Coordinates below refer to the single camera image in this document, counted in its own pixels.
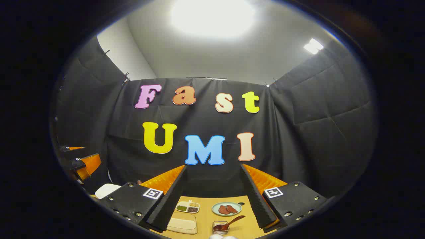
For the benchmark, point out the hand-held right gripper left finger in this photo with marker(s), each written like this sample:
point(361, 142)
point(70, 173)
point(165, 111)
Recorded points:
point(169, 202)

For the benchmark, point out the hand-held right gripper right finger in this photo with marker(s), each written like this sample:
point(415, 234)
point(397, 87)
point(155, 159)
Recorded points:
point(257, 202)

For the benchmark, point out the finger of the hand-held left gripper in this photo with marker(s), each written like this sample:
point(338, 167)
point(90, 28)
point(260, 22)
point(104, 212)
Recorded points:
point(74, 148)
point(89, 164)

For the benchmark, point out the clear tray of rice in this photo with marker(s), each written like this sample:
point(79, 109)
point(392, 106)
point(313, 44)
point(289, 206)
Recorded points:
point(182, 225)

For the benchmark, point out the white rice cooker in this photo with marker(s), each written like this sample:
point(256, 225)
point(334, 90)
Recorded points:
point(107, 190)

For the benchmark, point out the brown wooden spoon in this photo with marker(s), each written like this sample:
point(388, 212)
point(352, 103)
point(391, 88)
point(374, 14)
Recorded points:
point(229, 223)

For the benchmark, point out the white divided grain dish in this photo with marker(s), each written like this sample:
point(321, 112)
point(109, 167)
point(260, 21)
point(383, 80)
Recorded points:
point(188, 206)

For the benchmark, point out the brown meat slice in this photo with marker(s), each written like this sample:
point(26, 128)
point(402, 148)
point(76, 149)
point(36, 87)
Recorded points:
point(223, 210)
point(232, 208)

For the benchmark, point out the pale green plate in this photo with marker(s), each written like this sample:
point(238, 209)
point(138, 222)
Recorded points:
point(215, 209)

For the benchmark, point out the black backdrop cloth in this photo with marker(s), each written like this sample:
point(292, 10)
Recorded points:
point(298, 132)

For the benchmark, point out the small ceiling light panel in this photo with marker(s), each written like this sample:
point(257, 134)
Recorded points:
point(313, 45)

